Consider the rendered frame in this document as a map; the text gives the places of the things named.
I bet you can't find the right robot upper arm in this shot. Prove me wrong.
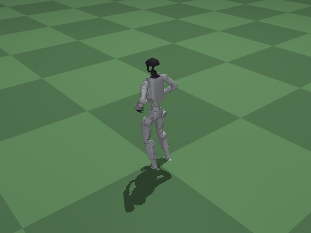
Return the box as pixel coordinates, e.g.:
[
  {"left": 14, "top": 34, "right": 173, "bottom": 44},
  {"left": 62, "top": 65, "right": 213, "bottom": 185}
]
[{"left": 162, "top": 74, "right": 178, "bottom": 90}]

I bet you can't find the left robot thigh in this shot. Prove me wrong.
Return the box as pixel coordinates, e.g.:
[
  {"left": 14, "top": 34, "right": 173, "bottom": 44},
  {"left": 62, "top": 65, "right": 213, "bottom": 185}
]
[{"left": 141, "top": 114, "right": 156, "bottom": 148}]

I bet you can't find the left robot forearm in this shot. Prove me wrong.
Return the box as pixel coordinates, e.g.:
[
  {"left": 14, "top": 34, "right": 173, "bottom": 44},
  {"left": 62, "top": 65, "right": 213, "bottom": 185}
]
[{"left": 134, "top": 98, "right": 143, "bottom": 110}]

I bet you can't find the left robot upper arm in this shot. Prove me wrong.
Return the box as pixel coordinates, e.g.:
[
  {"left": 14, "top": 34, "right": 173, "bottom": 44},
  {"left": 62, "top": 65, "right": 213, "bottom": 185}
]
[{"left": 139, "top": 79, "right": 150, "bottom": 105}]

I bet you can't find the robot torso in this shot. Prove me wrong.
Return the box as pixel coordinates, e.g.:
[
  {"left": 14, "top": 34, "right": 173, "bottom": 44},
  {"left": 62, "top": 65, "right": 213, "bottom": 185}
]
[{"left": 144, "top": 73, "right": 164, "bottom": 121}]

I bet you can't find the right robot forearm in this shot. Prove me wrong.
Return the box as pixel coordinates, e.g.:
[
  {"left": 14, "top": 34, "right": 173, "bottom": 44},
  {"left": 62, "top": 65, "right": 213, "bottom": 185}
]
[{"left": 164, "top": 85, "right": 173, "bottom": 94}]

